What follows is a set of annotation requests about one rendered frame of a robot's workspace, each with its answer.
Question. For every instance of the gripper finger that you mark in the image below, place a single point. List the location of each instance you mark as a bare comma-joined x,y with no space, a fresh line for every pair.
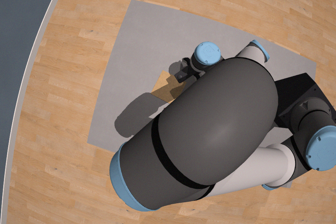
186,59
198,76

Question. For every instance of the tan mat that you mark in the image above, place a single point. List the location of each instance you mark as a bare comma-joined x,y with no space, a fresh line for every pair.
167,87

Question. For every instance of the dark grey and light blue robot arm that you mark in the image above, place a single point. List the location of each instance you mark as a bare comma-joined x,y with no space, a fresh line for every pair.
206,142

